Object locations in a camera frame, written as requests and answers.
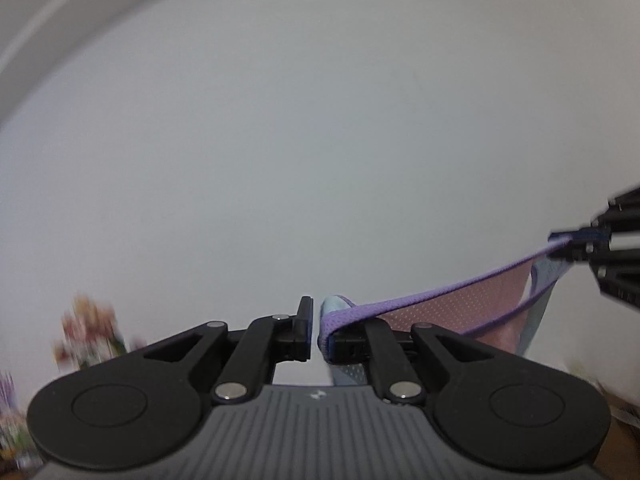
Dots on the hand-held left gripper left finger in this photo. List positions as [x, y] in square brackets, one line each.
[305, 332]

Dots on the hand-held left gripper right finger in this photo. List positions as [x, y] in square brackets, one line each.
[350, 349]

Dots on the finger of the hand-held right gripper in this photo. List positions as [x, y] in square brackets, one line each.
[585, 235]
[575, 252]

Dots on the pink and blue mesh shorts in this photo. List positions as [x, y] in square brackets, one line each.
[450, 305]

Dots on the pink artificial flowers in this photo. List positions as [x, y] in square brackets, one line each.
[92, 327]

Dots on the clear purple gift wrap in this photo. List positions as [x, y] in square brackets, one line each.
[10, 410]

